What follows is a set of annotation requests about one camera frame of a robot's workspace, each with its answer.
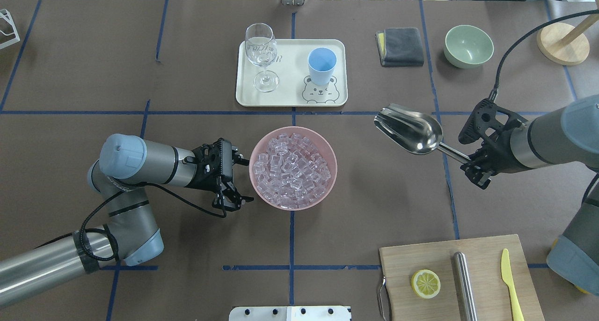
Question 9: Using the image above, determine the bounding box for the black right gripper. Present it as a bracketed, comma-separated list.
[458, 98, 528, 190]

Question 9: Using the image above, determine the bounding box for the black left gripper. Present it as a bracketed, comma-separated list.
[183, 139, 255, 212]

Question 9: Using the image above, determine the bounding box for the steel ice scoop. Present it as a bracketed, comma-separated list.
[373, 103, 471, 165]

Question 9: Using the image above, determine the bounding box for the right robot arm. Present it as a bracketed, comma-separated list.
[458, 95, 599, 295]

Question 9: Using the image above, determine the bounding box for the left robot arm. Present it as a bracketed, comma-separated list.
[0, 133, 253, 308]

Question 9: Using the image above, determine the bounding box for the pink bowl with ice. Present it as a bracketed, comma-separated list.
[249, 126, 337, 211]

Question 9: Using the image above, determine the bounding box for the blue plastic cup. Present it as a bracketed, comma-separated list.
[308, 47, 337, 86]

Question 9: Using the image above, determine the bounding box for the wooden cup tree stand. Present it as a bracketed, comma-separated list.
[536, 10, 599, 66]

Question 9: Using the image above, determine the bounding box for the white cup rack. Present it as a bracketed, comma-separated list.
[0, 9, 21, 50]

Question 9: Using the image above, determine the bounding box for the steel muddler rod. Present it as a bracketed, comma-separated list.
[452, 251, 478, 321]

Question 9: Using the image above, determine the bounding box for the yellow plastic knife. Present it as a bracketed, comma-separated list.
[500, 248, 525, 321]

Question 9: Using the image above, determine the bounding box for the wooden cutting board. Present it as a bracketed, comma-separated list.
[379, 234, 545, 321]

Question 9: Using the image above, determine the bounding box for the lemon half slice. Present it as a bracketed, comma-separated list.
[410, 269, 441, 299]

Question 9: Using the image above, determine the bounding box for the cream bear tray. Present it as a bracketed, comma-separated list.
[235, 39, 349, 107]

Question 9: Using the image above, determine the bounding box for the green empty bowl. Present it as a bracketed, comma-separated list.
[444, 25, 495, 69]

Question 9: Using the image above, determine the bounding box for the clear wine glass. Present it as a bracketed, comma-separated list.
[244, 23, 279, 93]

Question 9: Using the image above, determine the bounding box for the grey folded cloth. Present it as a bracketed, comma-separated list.
[376, 27, 424, 67]

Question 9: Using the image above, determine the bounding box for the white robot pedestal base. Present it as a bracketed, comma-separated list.
[228, 305, 352, 321]

